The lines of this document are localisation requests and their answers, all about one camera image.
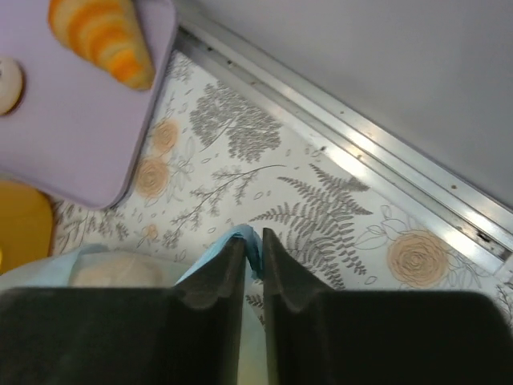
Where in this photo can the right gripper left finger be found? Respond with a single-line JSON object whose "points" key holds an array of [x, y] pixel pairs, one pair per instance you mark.
{"points": [[186, 334]]}

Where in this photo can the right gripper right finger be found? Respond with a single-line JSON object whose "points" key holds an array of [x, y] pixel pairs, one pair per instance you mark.
{"points": [[318, 335]]}

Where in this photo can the light blue plastic bag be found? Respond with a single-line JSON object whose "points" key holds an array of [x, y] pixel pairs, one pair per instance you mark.
{"points": [[97, 266]]}

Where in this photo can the yellow plastic fruit basket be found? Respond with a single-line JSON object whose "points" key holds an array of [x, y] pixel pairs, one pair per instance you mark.
{"points": [[26, 225]]}

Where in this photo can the purple tray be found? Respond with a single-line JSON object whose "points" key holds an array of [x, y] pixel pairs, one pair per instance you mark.
{"points": [[77, 132]]}

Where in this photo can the chocolate white donut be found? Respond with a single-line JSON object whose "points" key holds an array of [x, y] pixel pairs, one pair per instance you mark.
{"points": [[11, 84]]}

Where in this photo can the orange croissant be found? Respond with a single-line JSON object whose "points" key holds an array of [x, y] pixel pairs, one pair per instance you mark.
{"points": [[108, 35]]}

